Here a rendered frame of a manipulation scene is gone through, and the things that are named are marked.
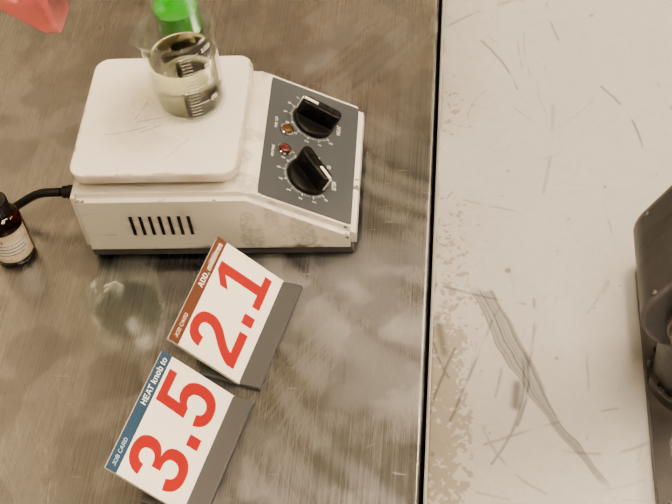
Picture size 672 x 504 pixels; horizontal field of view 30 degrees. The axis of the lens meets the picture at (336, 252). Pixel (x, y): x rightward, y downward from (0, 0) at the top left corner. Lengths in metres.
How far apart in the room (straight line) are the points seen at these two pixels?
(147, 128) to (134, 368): 0.17
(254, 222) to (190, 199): 0.05
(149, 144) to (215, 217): 0.07
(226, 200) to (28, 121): 0.25
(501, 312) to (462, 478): 0.13
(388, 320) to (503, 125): 0.21
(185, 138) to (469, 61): 0.27
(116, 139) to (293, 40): 0.24
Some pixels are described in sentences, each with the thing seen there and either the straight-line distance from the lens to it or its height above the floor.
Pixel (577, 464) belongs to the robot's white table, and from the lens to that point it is 0.82.
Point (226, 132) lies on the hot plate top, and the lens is 0.89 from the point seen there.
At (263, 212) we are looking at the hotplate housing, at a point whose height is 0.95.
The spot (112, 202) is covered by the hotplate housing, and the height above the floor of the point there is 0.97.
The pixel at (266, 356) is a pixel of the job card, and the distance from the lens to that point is 0.87.
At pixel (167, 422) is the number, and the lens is 0.82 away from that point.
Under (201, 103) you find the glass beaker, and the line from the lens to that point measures 0.89.
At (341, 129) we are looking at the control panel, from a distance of 0.95.
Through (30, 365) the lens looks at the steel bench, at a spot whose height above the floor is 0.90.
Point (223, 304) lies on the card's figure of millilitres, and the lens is 0.87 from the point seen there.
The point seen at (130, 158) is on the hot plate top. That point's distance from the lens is 0.89.
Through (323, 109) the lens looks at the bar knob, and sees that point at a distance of 0.93.
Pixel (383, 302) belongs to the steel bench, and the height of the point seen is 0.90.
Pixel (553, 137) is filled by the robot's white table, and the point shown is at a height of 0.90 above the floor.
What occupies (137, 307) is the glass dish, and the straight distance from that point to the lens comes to 0.91.
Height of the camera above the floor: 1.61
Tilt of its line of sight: 51 degrees down
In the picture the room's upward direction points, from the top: 8 degrees counter-clockwise
